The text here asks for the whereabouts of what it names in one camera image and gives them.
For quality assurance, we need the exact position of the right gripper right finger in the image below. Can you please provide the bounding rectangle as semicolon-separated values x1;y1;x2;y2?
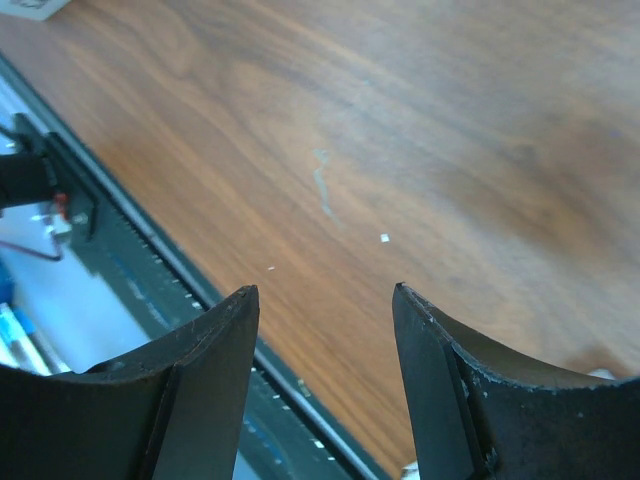
392;283;639;479

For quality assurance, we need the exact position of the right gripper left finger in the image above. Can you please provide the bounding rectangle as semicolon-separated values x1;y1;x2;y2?
1;285;259;479

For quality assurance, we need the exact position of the white Harry's box right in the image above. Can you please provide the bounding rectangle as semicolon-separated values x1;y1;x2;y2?
0;0;70;21

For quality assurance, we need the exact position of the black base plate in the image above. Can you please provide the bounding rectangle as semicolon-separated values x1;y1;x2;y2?
1;63;384;479

